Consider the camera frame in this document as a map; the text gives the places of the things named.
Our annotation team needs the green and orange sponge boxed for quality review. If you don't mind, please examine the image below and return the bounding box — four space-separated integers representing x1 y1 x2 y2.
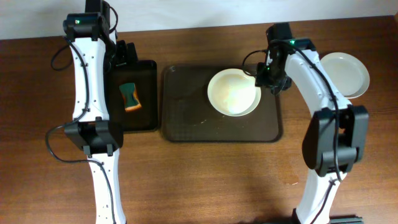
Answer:
119 83 142 112

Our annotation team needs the pale plate top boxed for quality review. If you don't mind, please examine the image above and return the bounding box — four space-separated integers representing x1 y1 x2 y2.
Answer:
320 52 371 100

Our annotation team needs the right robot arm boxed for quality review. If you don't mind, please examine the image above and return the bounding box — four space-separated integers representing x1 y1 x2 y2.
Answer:
255 22 369 223

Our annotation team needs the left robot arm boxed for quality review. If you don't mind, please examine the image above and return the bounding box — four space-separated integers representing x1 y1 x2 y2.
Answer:
63 1 127 223

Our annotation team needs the black rectangular tray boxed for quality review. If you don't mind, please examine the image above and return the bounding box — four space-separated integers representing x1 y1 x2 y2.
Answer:
106 60 159 133

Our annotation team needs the brown serving tray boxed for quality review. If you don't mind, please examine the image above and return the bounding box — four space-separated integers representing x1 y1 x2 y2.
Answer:
161 65 283 142

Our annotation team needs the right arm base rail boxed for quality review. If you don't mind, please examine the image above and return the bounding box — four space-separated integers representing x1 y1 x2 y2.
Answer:
329 217 364 224

